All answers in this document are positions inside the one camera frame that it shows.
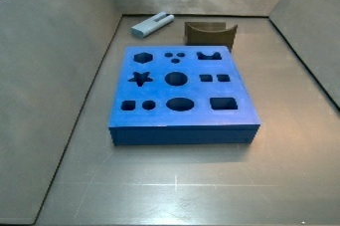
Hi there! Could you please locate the light blue square-circle object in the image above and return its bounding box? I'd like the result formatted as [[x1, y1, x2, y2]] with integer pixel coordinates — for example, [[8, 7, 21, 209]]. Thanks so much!
[[132, 12, 173, 38]]

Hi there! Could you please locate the blue shape-sorter fixture block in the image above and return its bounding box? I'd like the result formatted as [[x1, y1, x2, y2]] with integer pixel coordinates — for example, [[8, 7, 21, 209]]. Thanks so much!
[[109, 46, 260, 145]]

